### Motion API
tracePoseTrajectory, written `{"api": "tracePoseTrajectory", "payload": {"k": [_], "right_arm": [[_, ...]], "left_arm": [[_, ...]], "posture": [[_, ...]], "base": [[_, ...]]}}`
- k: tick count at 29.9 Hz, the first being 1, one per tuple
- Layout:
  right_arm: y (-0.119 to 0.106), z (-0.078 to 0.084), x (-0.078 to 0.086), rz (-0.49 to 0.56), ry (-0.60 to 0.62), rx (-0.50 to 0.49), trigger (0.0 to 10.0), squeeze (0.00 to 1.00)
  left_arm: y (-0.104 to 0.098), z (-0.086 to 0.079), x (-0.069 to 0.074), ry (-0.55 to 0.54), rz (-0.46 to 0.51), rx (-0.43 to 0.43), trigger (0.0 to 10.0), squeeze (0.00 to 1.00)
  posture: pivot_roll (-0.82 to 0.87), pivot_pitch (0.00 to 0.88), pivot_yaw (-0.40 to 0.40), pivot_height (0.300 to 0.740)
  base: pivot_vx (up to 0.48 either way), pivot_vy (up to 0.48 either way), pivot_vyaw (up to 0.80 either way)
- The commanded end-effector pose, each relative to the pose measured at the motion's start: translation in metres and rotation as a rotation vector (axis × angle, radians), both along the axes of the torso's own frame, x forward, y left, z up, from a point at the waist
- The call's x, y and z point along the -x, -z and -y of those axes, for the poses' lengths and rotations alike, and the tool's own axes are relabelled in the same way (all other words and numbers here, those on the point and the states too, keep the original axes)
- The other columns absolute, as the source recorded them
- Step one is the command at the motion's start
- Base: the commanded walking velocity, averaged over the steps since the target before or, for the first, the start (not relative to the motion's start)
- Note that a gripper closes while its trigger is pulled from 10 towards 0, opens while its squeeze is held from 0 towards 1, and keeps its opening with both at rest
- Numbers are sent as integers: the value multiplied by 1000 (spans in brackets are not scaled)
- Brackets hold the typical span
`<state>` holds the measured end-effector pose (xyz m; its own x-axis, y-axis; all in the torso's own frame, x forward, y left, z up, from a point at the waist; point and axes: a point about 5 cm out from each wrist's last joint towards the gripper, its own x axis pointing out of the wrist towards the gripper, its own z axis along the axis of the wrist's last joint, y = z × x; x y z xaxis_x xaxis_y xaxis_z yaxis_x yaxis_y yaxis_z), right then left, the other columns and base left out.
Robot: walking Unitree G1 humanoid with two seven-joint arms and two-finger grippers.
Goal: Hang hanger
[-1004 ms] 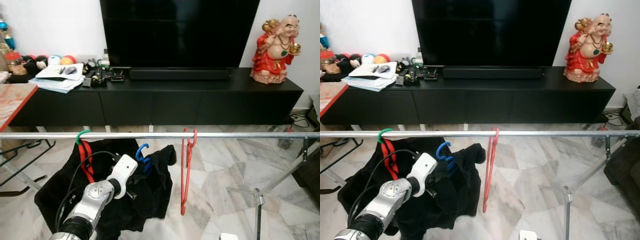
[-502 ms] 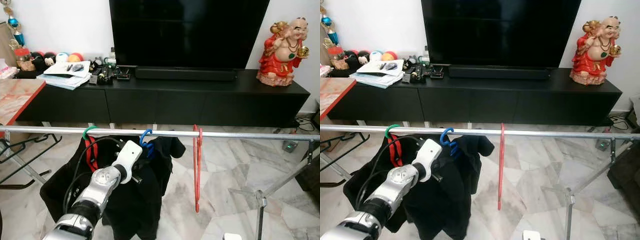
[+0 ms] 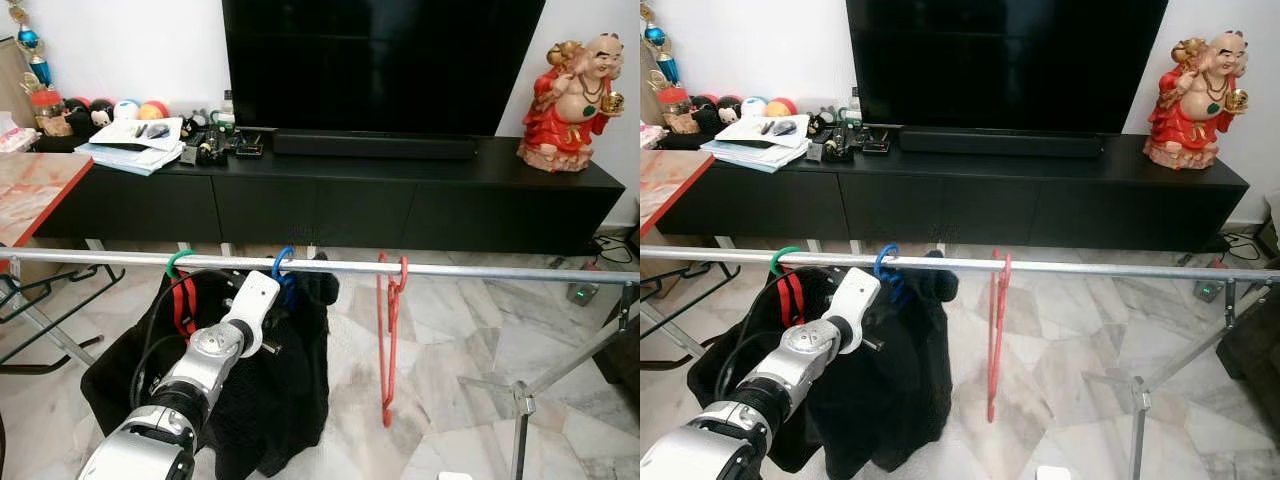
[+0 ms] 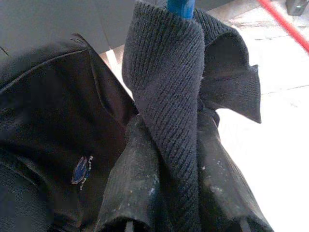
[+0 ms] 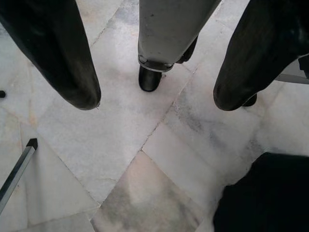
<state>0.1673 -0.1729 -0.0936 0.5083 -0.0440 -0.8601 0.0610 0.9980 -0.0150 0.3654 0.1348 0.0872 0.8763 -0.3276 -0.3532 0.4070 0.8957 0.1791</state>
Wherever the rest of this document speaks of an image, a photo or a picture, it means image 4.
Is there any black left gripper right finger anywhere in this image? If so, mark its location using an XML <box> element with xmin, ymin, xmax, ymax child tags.
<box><xmin>197</xmin><ymin>110</ymin><xmax>275</xmax><ymax>232</ymax></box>

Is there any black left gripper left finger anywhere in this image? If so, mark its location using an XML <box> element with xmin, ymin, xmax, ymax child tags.
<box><xmin>95</xmin><ymin>115</ymin><xmax>169</xmax><ymax>232</ymax></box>

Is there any navy blue polo shirt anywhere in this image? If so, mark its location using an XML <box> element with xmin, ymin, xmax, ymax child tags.
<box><xmin>0</xmin><ymin>0</ymin><xmax>275</xmax><ymax>232</ymax></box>

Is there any blue plastic hanger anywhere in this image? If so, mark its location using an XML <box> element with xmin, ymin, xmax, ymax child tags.
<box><xmin>166</xmin><ymin>0</ymin><xmax>195</xmax><ymax>20</ymax></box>

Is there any red plastic hanger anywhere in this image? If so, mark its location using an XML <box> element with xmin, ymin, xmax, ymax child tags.
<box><xmin>257</xmin><ymin>0</ymin><xmax>309</xmax><ymax>54</ymax></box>

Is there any grey power strip green light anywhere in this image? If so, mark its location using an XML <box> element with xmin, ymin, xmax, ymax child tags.
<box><xmin>286</xmin><ymin>0</ymin><xmax>307</xmax><ymax>15</ymax></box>

